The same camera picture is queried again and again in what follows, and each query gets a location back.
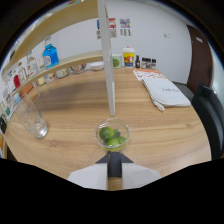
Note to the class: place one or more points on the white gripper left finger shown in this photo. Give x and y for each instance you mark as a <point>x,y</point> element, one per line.
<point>90,176</point>

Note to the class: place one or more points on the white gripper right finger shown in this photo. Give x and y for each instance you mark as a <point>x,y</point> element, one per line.
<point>140,175</point>

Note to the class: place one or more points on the large green lime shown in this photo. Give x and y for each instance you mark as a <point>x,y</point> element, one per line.
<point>106,133</point>

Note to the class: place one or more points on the glass cup of limes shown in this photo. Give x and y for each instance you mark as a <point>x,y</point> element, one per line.
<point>125,128</point>

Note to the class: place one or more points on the clear drinking glass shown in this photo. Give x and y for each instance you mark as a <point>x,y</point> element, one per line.
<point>31,118</point>

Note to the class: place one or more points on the white zip pouch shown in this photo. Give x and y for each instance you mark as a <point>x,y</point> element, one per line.
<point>166,93</point>

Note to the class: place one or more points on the black chair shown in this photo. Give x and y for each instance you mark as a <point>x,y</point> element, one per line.
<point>210,120</point>

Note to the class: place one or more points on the orange patterned mat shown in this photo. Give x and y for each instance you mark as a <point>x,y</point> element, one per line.
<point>148,73</point>

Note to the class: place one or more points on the wooden two-tier shelf rack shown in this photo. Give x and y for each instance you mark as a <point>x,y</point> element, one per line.
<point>108,66</point>

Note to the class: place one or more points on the small spice jar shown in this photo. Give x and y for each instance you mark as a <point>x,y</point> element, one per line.
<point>144,63</point>

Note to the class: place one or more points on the dark small bottle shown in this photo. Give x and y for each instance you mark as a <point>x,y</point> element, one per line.
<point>137,62</point>

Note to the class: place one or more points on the green and white mug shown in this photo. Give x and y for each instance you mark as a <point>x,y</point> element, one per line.
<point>117,61</point>

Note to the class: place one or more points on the clear bottle with orange cap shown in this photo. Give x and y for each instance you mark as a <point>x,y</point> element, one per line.
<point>22,73</point>

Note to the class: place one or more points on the blue liquid glass bottle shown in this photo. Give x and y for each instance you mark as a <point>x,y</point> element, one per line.
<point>50,56</point>

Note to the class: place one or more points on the wall poster sheet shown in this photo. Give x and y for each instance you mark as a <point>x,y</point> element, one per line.
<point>112,28</point>

